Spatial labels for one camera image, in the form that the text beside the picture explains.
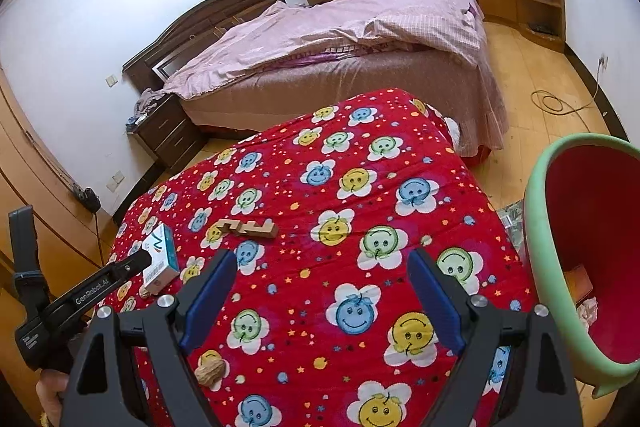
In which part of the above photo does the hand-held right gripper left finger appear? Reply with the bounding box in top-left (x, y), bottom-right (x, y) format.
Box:
top-left (60, 248), bottom-right (238, 427)

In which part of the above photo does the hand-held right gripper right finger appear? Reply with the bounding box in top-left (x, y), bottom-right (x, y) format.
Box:
top-left (407, 248), bottom-right (586, 427)

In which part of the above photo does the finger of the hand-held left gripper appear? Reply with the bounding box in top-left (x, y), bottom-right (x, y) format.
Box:
top-left (107, 249), bottom-right (152, 283)

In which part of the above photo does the small white box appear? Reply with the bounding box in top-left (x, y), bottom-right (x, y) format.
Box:
top-left (141, 223), bottom-right (180, 297)

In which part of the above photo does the brown cardboard box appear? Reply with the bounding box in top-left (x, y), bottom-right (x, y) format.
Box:
top-left (564, 264), bottom-right (595, 303)

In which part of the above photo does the white tissue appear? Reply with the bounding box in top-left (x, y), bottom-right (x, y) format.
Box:
top-left (576, 298), bottom-right (599, 324)

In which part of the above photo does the red bin with green rim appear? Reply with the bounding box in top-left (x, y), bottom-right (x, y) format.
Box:
top-left (522, 133), bottom-right (640, 399)

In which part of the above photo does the person's left hand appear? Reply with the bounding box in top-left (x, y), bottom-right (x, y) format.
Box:
top-left (37, 369), bottom-right (68, 427)

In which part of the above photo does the peanut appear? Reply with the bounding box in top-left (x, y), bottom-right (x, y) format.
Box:
top-left (194, 349), bottom-right (230, 392)

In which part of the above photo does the black power adapter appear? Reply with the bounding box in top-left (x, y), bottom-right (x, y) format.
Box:
top-left (72, 187), bottom-right (101, 212)

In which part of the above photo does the wooden puzzle piece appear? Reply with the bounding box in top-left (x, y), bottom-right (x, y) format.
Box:
top-left (216, 219), bottom-right (279, 240)

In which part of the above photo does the crinkled clear plastic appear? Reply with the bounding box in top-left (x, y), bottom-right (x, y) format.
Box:
top-left (500, 202), bottom-right (532, 258)

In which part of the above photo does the dark wooden nightstand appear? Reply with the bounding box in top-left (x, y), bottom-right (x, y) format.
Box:
top-left (127, 94), bottom-right (208, 172)

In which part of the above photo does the wooden wardrobe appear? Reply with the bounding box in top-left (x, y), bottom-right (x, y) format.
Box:
top-left (0, 67), bottom-right (131, 427)

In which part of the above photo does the red smiley flower printed blanket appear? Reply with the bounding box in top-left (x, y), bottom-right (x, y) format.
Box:
top-left (102, 88), bottom-right (538, 427)

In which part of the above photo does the crumpled clothes pile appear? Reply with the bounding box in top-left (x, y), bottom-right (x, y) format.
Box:
top-left (127, 88), bottom-right (168, 125)

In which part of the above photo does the dark wooden bed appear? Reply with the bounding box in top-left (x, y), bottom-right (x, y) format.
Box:
top-left (122, 0), bottom-right (511, 158)

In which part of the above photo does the pink duvet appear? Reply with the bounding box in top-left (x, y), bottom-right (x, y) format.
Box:
top-left (162, 0), bottom-right (488, 100)

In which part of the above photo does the black wall cable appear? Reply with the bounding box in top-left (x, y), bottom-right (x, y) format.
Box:
top-left (91, 208), bottom-right (109, 269)

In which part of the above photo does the coiled floor cable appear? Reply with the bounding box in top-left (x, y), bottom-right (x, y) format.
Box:
top-left (530, 67), bottom-right (603, 114)

